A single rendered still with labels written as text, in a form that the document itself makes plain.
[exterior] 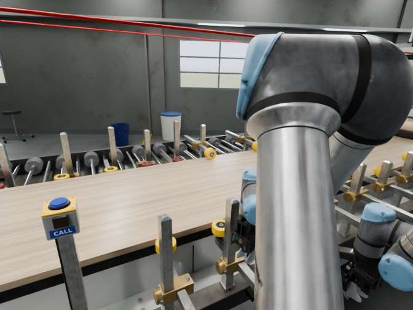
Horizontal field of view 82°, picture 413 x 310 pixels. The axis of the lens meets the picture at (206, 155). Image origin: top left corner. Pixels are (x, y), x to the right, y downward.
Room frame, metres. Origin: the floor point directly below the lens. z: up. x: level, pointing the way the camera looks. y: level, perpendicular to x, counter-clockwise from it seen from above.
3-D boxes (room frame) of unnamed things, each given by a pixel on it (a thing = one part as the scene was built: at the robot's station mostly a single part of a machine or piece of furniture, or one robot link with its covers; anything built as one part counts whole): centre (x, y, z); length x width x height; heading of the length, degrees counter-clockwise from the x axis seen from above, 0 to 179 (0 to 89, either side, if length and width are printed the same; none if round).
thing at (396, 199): (1.33, -1.20, 0.88); 0.04 x 0.04 x 0.48; 28
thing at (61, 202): (0.50, 0.35, 1.22); 0.04 x 0.04 x 0.02
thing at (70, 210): (0.50, 0.35, 1.18); 0.07 x 0.07 x 0.08; 28
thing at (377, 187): (1.22, -1.00, 0.94); 0.14 x 0.06 x 0.05; 118
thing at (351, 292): (0.58, -0.49, 0.86); 0.06 x 0.03 x 0.09; 28
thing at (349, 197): (1.10, -0.78, 0.94); 0.14 x 0.06 x 0.05; 118
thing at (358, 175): (1.09, -0.76, 0.89); 0.04 x 0.04 x 0.48; 28
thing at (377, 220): (0.59, -0.50, 1.12); 0.09 x 0.08 x 0.11; 38
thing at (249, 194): (0.56, -0.16, 1.20); 0.11 x 0.11 x 0.08; 84
